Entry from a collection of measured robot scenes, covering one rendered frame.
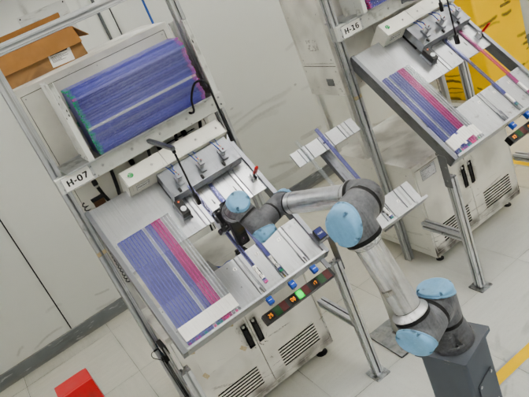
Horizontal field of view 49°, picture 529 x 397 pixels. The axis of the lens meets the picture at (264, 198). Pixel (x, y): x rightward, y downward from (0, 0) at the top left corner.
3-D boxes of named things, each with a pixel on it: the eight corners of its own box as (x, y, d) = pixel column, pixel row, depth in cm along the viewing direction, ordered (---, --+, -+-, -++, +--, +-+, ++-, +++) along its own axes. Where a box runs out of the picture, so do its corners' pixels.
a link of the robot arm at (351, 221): (457, 328, 179) (368, 180, 166) (438, 362, 169) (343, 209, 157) (424, 329, 188) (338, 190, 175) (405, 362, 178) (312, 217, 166)
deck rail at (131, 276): (189, 355, 216) (188, 351, 211) (184, 359, 216) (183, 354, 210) (91, 217, 242) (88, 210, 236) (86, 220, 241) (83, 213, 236)
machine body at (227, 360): (338, 350, 290) (295, 250, 266) (223, 442, 266) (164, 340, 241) (271, 305, 345) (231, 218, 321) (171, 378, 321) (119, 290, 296)
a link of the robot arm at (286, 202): (389, 164, 173) (272, 183, 208) (371, 183, 166) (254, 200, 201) (403, 196, 177) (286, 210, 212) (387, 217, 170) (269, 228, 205)
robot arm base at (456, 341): (482, 328, 191) (475, 305, 187) (463, 361, 182) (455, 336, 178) (440, 320, 202) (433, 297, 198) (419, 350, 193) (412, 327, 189)
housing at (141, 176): (227, 149, 264) (227, 131, 252) (132, 205, 247) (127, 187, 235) (216, 137, 267) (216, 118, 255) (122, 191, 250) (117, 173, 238)
